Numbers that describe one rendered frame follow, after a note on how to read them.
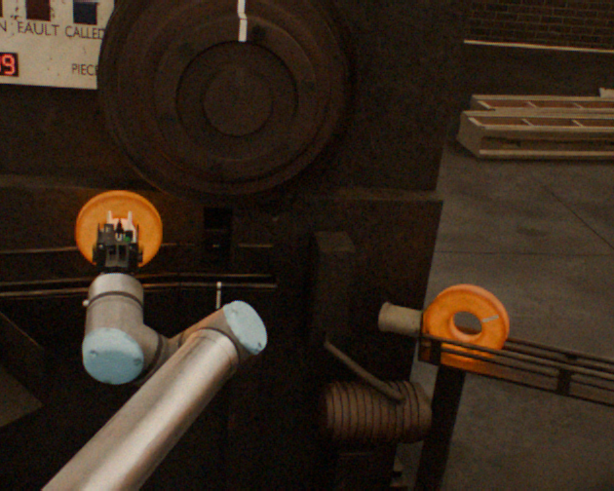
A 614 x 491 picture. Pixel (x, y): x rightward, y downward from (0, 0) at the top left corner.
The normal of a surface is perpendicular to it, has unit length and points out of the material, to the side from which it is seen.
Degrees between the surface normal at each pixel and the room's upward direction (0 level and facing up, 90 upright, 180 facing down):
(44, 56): 90
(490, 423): 0
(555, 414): 0
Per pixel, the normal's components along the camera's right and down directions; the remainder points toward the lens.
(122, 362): 0.07, 0.62
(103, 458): 0.30, -0.85
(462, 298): -0.41, 0.35
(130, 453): 0.68, -0.57
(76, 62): 0.18, 0.44
